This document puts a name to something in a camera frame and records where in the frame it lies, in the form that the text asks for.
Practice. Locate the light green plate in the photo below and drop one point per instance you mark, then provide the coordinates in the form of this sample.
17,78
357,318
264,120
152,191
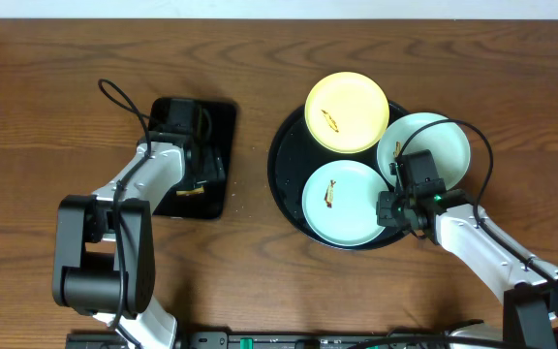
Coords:
447,142
339,203

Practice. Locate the light green plate right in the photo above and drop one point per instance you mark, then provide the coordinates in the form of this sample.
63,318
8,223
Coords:
447,142

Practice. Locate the green yellow sponge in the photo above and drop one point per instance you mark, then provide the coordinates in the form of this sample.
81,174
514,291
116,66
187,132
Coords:
192,192

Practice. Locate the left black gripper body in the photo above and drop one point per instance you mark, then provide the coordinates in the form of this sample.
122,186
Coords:
206,165

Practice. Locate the black rectangular tray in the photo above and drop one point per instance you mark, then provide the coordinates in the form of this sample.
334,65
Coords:
218,124

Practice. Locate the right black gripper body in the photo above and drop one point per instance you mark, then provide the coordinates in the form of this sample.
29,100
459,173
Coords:
400,175

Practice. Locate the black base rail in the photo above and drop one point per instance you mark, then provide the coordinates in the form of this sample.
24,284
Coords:
219,340

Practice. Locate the round black tray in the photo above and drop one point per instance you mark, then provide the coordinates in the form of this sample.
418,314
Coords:
293,156

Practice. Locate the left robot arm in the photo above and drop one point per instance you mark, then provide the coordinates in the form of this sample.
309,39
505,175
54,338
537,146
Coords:
104,261

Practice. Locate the yellow plate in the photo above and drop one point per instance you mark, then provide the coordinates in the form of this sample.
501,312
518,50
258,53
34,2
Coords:
346,112

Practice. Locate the light green plate front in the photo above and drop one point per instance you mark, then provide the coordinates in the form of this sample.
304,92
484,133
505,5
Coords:
339,203

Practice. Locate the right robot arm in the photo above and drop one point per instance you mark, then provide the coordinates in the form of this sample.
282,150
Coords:
526,285

